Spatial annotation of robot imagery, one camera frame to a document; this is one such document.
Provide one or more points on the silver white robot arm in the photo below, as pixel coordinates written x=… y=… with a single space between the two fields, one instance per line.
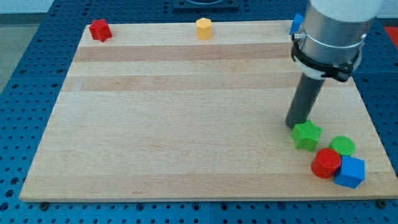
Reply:
x=328 y=42

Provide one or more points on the blue block behind arm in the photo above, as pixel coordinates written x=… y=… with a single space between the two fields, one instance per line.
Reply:
x=296 y=23

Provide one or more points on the yellow hexagon block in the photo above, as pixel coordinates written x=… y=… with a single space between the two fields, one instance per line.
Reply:
x=204 y=28

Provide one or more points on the green star block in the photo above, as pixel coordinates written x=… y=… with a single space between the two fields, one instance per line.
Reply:
x=306 y=135

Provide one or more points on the red star block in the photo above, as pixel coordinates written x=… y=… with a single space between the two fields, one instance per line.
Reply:
x=100 y=30

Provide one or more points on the light wooden board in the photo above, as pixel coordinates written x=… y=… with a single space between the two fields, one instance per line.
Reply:
x=156 y=114

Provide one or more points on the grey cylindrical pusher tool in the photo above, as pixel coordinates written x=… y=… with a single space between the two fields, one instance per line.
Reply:
x=303 y=100

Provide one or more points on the red cylinder block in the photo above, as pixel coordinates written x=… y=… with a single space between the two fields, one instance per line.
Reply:
x=326 y=162

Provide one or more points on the green cylinder block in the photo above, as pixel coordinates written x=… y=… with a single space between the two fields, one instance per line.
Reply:
x=343 y=145

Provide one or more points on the blue cube block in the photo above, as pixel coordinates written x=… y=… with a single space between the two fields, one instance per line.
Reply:
x=351 y=172

